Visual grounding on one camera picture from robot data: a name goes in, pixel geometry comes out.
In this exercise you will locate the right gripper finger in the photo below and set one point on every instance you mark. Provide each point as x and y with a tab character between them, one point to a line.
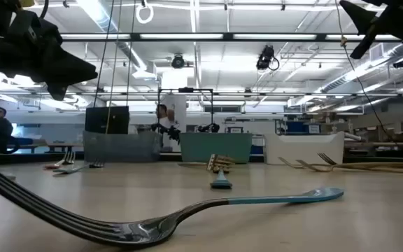
362	19
366	43

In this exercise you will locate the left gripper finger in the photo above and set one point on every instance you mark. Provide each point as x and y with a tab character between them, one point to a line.
58	92
72	71

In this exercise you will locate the utensils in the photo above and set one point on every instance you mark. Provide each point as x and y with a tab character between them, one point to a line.
72	170

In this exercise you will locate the black monitor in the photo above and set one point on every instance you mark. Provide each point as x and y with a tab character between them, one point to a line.
100	120

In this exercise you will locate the wooden background bench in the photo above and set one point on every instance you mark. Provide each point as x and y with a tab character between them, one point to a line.
65	144

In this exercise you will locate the grey plastic bin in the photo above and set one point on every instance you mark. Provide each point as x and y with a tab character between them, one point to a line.
121	148

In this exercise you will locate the long wooden background table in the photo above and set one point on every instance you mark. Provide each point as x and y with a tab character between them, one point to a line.
380	143

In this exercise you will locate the round black ceiling device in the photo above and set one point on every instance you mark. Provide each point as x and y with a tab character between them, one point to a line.
178	61

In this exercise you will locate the blue storage bin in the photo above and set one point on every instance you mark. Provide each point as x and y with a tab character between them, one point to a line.
297	127

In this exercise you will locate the white plastic bin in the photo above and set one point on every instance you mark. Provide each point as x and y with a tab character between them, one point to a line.
303	148

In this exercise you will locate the teal plastic bin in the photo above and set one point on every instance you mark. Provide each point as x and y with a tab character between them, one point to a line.
215	145

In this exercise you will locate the black overhead frame bar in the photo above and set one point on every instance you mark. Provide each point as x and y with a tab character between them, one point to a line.
135	36

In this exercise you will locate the black overhead camera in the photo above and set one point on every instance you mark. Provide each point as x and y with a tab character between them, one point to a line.
265	57

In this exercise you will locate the black background rig frame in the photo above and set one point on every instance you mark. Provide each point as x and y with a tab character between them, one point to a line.
185	90

